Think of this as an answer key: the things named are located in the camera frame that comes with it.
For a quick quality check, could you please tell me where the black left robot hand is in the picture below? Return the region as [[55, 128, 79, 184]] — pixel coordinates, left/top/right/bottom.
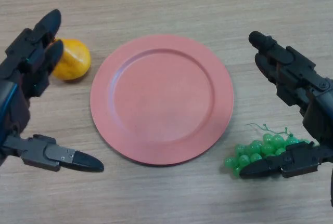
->
[[0, 9, 105, 173]]

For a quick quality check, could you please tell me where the yellow orange fruit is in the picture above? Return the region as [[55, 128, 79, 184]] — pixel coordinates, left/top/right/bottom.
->
[[50, 38, 92, 82]]

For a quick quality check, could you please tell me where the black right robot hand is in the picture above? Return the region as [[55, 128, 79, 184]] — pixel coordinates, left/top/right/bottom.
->
[[239, 31, 333, 179]]

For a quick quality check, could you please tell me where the pink round plate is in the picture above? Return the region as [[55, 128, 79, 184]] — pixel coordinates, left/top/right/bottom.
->
[[90, 34, 235, 167]]

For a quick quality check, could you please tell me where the green grapes bunch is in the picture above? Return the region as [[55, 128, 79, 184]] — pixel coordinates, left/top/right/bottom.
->
[[224, 123, 317, 179]]

